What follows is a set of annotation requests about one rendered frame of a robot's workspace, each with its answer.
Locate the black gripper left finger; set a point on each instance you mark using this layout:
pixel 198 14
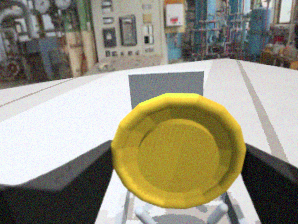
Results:
pixel 70 194

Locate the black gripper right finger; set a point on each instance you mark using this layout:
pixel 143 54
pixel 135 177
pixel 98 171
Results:
pixel 272 185

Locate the yellow plate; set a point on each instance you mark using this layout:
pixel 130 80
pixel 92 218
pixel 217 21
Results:
pixel 178 150

